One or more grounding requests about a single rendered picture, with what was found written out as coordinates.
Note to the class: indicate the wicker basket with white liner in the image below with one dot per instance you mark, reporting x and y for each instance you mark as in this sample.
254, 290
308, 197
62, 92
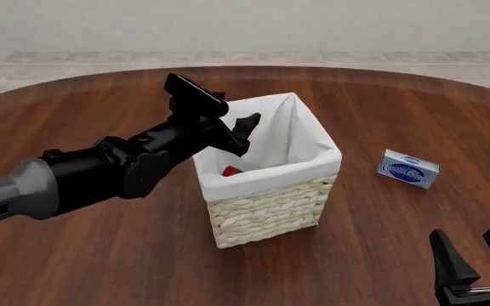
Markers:
270, 204

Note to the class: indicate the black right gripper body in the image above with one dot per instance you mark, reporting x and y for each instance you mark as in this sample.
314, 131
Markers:
479, 298

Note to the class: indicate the silver and black left arm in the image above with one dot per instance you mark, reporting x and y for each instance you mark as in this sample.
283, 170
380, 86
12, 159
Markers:
79, 172

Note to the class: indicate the red tomato sauce tin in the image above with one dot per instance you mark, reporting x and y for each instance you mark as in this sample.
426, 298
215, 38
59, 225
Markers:
233, 171

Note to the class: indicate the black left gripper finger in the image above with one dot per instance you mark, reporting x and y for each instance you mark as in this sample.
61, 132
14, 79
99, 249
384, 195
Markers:
246, 126

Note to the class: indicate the blue cream cheese box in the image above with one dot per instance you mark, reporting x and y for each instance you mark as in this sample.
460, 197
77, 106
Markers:
408, 170

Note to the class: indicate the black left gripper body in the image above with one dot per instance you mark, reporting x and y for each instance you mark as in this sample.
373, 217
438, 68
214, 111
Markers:
226, 138

